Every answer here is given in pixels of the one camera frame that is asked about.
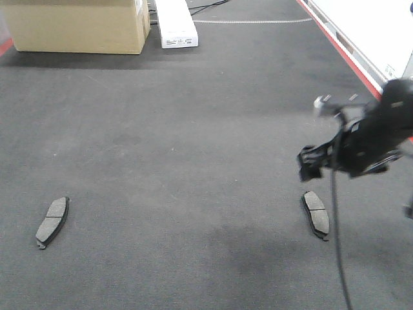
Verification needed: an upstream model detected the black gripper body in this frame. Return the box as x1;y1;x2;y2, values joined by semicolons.
313;79;412;178

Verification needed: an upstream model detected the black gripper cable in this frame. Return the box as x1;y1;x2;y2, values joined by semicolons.
329;129;353;310

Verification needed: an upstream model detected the cardboard box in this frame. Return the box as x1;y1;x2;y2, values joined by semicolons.
1;1;150;54

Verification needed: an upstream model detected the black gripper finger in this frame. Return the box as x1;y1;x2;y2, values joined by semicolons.
297;142;332;165
299;165;323;181

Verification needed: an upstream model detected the white long box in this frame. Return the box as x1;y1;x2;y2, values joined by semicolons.
155;0;199;49

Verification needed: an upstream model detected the white red conveyor side rail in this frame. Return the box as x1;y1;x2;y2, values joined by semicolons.
299;1;412;98

